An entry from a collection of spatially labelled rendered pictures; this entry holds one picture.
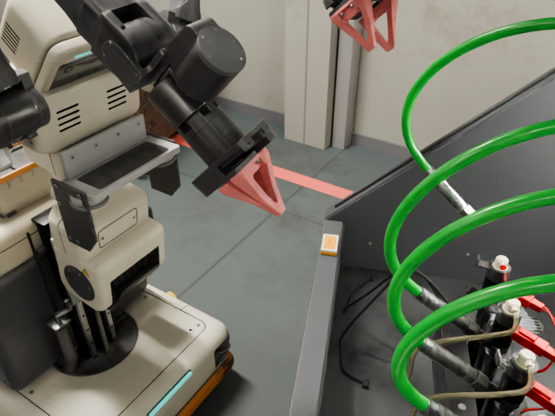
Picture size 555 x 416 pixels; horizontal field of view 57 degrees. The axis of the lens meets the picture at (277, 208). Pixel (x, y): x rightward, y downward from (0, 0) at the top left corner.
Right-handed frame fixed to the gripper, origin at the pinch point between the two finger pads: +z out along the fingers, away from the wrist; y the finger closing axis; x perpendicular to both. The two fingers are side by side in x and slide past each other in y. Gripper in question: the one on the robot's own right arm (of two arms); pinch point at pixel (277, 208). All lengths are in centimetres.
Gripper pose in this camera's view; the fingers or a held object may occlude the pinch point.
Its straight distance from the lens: 62.4
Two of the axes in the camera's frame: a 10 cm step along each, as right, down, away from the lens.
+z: 6.6, 7.4, 1.6
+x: 4.1, -5.2, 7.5
